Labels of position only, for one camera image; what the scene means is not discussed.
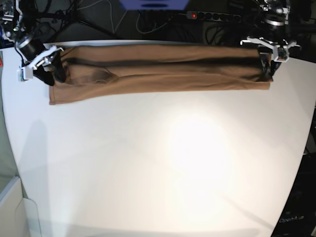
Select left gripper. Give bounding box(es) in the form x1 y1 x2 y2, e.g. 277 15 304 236
240 37 297 81

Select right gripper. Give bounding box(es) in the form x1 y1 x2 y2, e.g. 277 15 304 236
21 45 66 86

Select brown T-shirt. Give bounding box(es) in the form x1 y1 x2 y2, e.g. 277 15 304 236
49 44 273 105

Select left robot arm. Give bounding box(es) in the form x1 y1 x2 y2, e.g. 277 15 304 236
240 0 300 77

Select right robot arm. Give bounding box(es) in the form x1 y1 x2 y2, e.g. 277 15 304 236
0 0 66 86

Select black tripod stand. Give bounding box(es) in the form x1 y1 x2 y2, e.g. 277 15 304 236
29 0 122 43

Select black power strip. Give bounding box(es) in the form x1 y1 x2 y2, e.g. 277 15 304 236
185 11 241 23

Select white box at corner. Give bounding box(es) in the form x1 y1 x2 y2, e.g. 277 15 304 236
0 176 42 237

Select black OpenArm equipment case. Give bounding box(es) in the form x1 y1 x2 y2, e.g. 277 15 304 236
272 155 316 237

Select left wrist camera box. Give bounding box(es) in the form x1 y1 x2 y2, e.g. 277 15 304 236
272 45 289 63

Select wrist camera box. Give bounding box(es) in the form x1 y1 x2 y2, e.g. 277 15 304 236
17 67 34 82
272 45 289 63

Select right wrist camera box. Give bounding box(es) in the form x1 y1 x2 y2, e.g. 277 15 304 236
17 67 34 82

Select white cable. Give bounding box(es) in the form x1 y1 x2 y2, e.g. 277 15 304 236
78 0 129 34

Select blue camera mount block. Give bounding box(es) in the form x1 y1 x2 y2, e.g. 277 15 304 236
120 0 189 10

